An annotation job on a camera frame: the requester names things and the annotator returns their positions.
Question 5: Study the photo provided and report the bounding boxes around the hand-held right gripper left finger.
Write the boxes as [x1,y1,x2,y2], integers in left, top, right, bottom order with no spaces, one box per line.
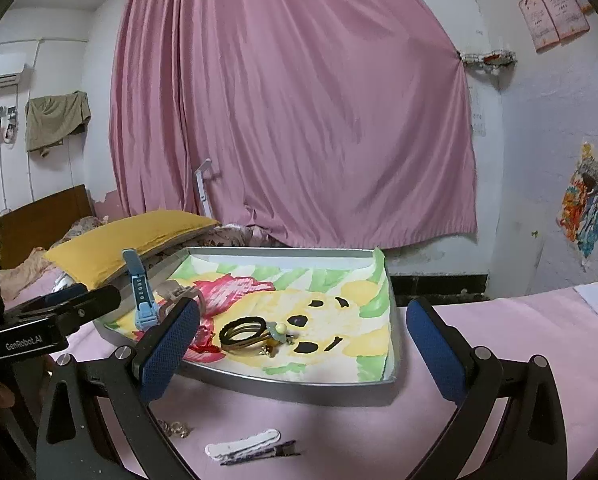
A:
[35,297,202,480]

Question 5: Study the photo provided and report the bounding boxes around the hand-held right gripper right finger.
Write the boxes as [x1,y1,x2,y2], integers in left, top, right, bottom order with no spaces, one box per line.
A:
[405,296,569,480]

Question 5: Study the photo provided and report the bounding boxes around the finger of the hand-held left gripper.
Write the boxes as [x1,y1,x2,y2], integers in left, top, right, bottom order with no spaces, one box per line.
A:
[6,283,88,322]
[9,286,122,336]

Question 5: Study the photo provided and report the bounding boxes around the red hair tie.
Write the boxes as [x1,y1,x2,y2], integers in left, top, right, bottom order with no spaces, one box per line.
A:
[186,327,227,361]

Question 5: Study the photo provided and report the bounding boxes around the light blue watch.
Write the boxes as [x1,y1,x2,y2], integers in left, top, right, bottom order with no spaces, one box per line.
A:
[122,249,161,333]

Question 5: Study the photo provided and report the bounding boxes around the beige hair claw clip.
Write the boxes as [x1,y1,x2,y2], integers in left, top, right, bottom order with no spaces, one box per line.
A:
[151,282,207,321]

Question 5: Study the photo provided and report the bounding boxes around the brown looped hair band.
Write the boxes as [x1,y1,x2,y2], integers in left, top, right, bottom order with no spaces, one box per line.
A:
[221,322,275,353]

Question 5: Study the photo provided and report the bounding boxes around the black hair tie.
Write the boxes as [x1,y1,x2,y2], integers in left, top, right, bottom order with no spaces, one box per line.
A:
[220,316,267,341]

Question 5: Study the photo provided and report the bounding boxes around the gold chain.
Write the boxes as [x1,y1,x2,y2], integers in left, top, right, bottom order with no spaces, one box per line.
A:
[156,420,192,441]

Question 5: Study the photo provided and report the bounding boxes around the white scalloped hairpin card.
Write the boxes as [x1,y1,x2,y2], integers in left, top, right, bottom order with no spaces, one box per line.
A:
[205,427,282,461]

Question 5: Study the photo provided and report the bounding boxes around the beaded hair tie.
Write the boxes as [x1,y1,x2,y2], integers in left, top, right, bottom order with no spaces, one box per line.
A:
[266,321,295,346]

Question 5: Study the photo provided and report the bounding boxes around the grey shallow box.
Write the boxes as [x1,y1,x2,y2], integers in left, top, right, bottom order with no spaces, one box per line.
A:
[94,246,402,406]

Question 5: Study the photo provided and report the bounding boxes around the floral pillow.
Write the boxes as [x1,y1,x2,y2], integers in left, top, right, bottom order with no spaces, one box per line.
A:
[54,272,87,293]

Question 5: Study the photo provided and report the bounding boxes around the peach blanket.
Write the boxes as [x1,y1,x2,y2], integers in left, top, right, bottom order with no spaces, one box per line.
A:
[0,216,110,303]

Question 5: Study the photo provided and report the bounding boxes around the yellow pillow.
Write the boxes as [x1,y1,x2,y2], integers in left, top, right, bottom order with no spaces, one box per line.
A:
[44,210,221,291]

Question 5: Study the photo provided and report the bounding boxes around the brown wooden headboard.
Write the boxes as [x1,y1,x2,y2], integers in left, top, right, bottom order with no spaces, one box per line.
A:
[0,184,96,270]

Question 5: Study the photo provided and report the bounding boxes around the painted cloth box lining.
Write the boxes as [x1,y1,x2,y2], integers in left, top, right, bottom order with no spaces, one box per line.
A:
[110,247,395,386]

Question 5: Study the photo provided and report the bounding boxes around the pink bed sheet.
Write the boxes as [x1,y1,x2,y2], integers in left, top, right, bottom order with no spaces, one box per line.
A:
[0,280,598,480]

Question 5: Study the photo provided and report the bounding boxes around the white folding desk lamp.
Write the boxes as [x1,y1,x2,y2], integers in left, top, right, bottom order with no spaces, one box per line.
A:
[194,159,214,218]

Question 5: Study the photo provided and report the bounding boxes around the loose white papers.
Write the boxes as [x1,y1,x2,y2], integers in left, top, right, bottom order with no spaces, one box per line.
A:
[574,282,598,336]

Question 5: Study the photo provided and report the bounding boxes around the olive hanging cloth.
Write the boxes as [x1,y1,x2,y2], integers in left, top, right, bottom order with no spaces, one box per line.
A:
[25,91,92,156]

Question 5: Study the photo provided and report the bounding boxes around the pink curtain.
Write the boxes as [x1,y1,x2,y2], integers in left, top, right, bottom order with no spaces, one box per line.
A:
[108,0,479,250]

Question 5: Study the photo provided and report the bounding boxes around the white wall-mounted device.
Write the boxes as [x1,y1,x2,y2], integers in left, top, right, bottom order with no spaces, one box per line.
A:
[0,106,20,145]

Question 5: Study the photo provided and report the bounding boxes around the colourful figure wall poster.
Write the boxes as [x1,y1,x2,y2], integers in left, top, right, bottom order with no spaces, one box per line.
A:
[556,142,598,261]

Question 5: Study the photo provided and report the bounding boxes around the white wall calendar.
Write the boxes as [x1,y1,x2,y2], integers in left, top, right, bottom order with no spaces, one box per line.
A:
[469,85,486,137]

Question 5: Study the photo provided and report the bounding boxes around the wire wall shelf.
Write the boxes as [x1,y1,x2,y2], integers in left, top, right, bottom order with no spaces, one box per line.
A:
[458,49,519,77]

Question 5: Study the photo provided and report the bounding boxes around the cluster of wall certificates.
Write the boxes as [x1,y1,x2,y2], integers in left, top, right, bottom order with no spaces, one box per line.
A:
[504,0,592,53]

